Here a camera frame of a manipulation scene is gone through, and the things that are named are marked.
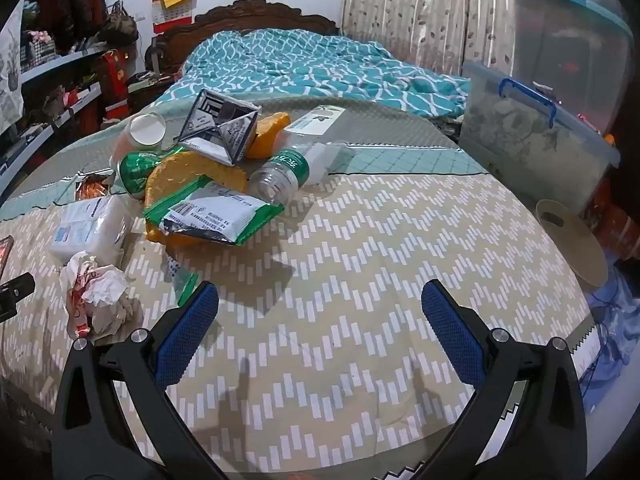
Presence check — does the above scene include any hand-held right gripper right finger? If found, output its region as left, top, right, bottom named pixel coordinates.
left=421, top=280, right=588, bottom=480

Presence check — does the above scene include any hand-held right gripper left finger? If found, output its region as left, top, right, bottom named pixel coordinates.
left=52, top=280, right=236, bottom=480

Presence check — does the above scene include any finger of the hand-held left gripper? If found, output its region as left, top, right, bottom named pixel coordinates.
left=0, top=272, right=36, bottom=323

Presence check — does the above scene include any white paper wrapper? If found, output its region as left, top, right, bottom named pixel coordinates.
left=59, top=250, right=135, bottom=342

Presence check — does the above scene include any smartphone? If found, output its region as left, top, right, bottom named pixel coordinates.
left=0, top=235, right=15, bottom=281

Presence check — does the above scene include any small green packet scrap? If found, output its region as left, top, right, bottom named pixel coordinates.
left=166, top=254, right=202, bottom=307

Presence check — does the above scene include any white tissue pack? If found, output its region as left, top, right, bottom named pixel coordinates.
left=49, top=194, right=132, bottom=264

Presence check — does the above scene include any green snack packet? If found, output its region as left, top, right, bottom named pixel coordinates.
left=142, top=175, right=286, bottom=247

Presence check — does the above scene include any beige chevron bed sheet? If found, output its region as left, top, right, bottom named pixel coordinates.
left=0, top=95, right=601, bottom=480

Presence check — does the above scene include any shiny orange foil wrapper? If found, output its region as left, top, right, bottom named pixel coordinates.
left=74, top=172, right=115, bottom=202

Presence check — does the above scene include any beige round lid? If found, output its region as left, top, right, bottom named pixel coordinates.
left=536, top=199, right=610, bottom=288

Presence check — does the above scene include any blue cloth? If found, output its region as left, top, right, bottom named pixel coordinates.
left=580, top=260, right=640, bottom=411

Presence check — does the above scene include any clear plastic bottle green label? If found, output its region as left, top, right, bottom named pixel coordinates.
left=247, top=141, right=347, bottom=206

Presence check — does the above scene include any white lidded cup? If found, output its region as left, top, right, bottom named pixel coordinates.
left=121, top=112, right=167, bottom=154

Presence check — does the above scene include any small orange pomelo peel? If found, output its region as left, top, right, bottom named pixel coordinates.
left=246, top=111, right=292, bottom=159

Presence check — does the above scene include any black and white carton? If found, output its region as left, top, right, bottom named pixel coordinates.
left=179, top=88, right=262, bottom=167

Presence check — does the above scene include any white printed bag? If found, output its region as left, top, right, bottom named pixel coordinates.
left=0, top=0, right=26, bottom=136

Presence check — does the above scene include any grey storage shelf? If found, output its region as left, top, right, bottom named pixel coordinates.
left=0, top=40, right=131, bottom=201

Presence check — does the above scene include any red bag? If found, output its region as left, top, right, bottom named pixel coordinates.
left=97, top=50, right=129, bottom=122

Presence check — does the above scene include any flat white packet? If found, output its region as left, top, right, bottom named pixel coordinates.
left=284, top=105, right=347, bottom=137

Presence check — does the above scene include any brown handbag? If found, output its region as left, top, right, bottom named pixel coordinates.
left=95, top=0, right=140, bottom=46

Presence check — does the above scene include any teal patterned blanket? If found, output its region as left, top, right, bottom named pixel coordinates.
left=150, top=29, right=473, bottom=118

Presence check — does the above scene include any large storage box teal lid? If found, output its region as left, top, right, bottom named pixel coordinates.
left=507, top=0, right=633, bottom=136

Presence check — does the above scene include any carved wooden headboard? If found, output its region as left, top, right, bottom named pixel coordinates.
left=145, top=0, right=341, bottom=78

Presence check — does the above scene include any leaf print curtain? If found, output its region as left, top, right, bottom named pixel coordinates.
left=342, top=0, right=521, bottom=81

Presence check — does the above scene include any clear storage box blue handle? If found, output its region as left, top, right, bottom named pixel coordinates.
left=457, top=60, right=621, bottom=216

